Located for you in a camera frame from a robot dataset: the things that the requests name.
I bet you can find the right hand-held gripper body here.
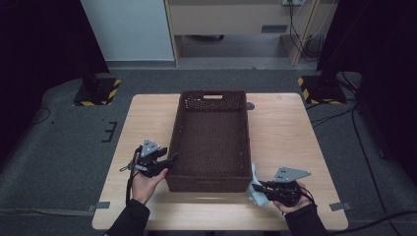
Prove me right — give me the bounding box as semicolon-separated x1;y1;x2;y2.
264;166;312;208

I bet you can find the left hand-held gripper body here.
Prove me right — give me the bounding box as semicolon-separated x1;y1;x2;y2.
133;139;169;178

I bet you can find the light blue cloth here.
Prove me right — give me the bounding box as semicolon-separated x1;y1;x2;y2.
248;162;270;207

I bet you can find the brown woven basket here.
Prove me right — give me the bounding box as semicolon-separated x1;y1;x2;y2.
165;90;254;194

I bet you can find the person's left hand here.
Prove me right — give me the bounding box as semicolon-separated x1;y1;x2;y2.
132;163;169;206

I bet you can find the person's right hand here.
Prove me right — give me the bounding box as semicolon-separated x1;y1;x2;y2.
272;181;313;216

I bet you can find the grey tape strip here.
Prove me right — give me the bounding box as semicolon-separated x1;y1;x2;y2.
328;202;352;212
88;201;111;212

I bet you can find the striped black stand base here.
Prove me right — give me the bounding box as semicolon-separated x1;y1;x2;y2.
297;70;348;106
73;70;122;107

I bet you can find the white partition panel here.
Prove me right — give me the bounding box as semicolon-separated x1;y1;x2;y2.
81;0;175;62

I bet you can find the black curtain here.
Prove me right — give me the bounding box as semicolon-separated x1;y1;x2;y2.
0;0;111;165
316;0;417;186

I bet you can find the beige wooden desk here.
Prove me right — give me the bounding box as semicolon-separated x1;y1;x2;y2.
163;0;338;67

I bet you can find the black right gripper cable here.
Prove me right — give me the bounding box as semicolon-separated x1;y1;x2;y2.
296;185;318;207

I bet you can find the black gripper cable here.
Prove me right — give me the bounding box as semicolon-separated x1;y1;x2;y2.
118;146;143;205
296;185;318;207

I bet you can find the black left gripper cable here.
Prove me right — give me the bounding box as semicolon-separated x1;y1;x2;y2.
118;146;143;205

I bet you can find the black floor cable pair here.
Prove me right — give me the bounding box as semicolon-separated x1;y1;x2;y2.
304;97;357;129

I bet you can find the long black floor cable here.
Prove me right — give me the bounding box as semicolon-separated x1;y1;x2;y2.
350;104;402;236

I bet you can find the thick black floor cable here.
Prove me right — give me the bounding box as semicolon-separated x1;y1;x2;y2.
330;209;417;235

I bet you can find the thin black floor cable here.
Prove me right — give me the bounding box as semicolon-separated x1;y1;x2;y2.
32;106;52;126

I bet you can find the black desk cable bundle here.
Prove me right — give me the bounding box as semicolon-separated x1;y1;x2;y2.
288;0;326;63

